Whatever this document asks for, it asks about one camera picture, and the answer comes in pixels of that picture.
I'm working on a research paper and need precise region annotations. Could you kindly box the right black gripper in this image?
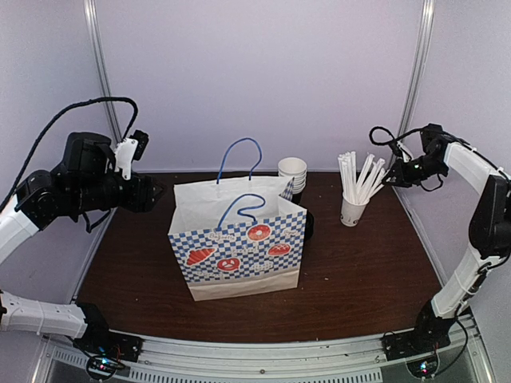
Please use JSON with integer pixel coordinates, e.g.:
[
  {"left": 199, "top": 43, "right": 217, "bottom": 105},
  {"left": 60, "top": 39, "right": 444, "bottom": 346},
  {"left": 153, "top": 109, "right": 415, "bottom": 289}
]
[{"left": 383, "top": 154, "right": 449, "bottom": 187}]

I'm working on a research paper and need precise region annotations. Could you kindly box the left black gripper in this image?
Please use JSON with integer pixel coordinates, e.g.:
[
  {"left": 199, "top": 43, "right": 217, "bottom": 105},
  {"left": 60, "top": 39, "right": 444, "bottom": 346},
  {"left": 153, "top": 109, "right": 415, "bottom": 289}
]
[{"left": 69, "top": 167, "right": 167, "bottom": 212}]

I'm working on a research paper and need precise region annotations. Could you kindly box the blue checkered paper bag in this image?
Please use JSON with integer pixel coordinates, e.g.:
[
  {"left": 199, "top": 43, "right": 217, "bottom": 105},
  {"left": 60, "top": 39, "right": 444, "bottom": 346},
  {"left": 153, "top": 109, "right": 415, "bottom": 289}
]
[{"left": 167, "top": 137, "right": 308, "bottom": 302}]

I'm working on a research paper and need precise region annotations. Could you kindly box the stack of black lids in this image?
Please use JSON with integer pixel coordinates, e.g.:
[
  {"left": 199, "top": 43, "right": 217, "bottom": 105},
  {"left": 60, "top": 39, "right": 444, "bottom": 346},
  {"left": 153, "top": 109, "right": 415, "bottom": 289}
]
[{"left": 304, "top": 211, "right": 315, "bottom": 241}]

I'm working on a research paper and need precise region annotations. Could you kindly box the stack of paper cups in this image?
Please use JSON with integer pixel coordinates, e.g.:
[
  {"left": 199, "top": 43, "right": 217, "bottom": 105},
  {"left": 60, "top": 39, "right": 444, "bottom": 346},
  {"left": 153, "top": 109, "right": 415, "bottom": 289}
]
[{"left": 278, "top": 157, "right": 307, "bottom": 204}]

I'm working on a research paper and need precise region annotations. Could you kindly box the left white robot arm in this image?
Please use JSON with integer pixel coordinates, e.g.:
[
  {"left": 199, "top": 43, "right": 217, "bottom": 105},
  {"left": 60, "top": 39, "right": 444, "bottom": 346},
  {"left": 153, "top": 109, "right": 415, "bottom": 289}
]
[{"left": 1, "top": 130, "right": 165, "bottom": 354}]

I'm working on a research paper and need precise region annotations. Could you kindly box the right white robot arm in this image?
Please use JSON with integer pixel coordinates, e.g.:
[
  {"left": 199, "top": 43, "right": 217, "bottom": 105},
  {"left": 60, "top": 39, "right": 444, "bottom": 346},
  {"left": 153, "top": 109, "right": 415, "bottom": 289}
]
[{"left": 383, "top": 124, "right": 510, "bottom": 353}]

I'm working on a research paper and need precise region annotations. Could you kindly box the bundle of white straws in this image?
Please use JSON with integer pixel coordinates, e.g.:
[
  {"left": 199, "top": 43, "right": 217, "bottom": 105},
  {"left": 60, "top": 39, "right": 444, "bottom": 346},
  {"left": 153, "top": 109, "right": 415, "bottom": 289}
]
[{"left": 338, "top": 151, "right": 386, "bottom": 205}]

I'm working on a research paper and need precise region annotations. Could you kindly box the white cup holding straws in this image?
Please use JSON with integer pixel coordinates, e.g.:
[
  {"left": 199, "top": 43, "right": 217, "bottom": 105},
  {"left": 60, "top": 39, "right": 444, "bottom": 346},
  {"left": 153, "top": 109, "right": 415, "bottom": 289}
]
[{"left": 339, "top": 192, "right": 366, "bottom": 227}]

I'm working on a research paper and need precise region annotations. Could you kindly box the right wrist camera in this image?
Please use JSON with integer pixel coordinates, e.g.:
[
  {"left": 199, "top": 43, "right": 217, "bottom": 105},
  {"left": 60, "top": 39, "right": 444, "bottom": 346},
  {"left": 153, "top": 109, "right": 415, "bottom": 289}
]
[{"left": 390, "top": 140, "right": 413, "bottom": 163}]

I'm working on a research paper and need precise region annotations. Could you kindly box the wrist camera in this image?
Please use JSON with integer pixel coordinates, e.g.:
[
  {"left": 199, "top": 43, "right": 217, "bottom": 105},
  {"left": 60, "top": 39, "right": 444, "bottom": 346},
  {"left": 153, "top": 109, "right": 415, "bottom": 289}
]
[
  {"left": 390, "top": 140, "right": 413, "bottom": 163},
  {"left": 114, "top": 130, "right": 149, "bottom": 181}
]

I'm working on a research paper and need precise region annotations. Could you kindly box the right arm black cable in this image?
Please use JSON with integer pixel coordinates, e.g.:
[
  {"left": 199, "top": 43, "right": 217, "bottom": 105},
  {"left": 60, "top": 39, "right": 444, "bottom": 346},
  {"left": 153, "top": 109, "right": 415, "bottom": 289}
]
[{"left": 368, "top": 125, "right": 444, "bottom": 192}]

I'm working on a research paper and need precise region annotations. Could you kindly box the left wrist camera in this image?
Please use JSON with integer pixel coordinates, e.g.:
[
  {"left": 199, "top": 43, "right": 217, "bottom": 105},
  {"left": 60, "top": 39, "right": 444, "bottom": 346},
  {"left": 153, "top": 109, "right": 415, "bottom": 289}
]
[{"left": 114, "top": 130, "right": 149, "bottom": 181}]

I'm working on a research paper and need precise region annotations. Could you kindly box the right aluminium post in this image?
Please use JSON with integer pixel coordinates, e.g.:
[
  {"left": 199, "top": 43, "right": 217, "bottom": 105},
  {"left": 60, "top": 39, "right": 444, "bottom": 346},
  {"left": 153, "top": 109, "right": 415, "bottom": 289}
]
[{"left": 397, "top": 0, "right": 435, "bottom": 136}]

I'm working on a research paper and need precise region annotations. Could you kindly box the aluminium post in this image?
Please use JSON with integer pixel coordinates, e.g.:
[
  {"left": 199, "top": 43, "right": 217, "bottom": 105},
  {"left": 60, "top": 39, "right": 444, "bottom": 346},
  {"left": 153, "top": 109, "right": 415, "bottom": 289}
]
[
  {"left": 83, "top": 0, "right": 121, "bottom": 143},
  {"left": 397, "top": 0, "right": 435, "bottom": 136}
]

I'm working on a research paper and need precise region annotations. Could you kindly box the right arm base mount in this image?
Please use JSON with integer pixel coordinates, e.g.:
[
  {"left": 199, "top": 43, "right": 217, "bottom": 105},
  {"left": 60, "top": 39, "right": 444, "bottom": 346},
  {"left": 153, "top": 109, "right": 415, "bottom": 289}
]
[{"left": 382, "top": 315, "right": 455, "bottom": 361}]

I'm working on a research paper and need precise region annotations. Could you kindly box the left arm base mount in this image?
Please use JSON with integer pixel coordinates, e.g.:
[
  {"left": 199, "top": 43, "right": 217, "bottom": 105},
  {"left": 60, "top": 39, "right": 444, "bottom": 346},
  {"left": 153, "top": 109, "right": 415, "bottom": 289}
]
[{"left": 74, "top": 303, "right": 143, "bottom": 362}]

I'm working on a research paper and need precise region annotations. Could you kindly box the aluminium front rail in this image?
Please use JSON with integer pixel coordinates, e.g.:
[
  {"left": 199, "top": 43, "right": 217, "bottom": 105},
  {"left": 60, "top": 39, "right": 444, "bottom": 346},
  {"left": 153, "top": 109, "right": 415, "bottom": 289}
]
[{"left": 30, "top": 314, "right": 494, "bottom": 382}]

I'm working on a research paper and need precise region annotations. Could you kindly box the left aluminium post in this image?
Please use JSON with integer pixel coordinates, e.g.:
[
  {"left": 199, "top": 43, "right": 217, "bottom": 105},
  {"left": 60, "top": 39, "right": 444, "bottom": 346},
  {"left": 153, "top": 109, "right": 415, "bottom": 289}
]
[{"left": 83, "top": 0, "right": 121, "bottom": 143}]

